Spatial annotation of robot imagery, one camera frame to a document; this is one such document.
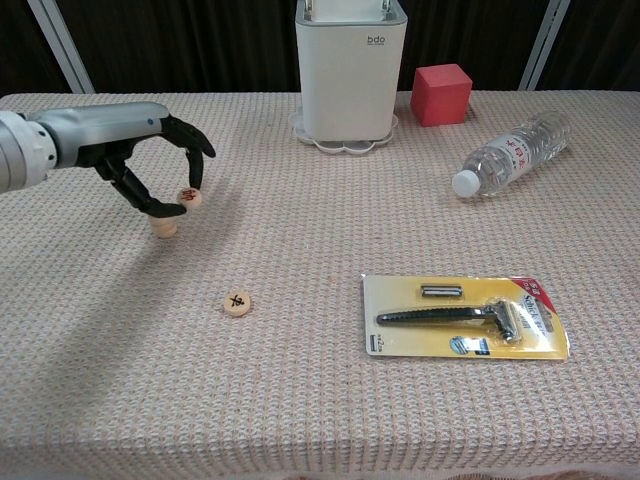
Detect white flower-shaped coaster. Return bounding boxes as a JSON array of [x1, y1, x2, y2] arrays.
[[288, 104, 400, 156]]

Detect clear plastic water bottle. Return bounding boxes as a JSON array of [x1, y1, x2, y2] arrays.
[[451, 110, 573, 200]]

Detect grey metal frame post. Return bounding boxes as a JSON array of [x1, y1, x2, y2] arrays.
[[518, 0, 572, 92], [27, 0, 96, 95]]

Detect red cube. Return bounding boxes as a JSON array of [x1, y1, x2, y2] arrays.
[[409, 63, 474, 128]]

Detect black curtain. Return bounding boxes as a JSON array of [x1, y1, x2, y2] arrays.
[[0, 0, 76, 96], [539, 0, 640, 91], [54, 0, 301, 94], [399, 0, 546, 91]]

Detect beige woven tablecloth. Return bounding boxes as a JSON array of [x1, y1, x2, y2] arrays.
[[0, 89, 640, 480]]

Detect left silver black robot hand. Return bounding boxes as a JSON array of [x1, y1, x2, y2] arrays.
[[27, 101, 217, 219]]

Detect white bin with flip lid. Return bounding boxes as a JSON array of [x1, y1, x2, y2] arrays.
[[293, 0, 409, 146]]

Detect wooden chess piece black character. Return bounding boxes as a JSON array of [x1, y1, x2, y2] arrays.
[[222, 290, 252, 319]]

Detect yellow razor blister pack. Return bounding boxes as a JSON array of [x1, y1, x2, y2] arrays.
[[361, 272, 572, 362]]

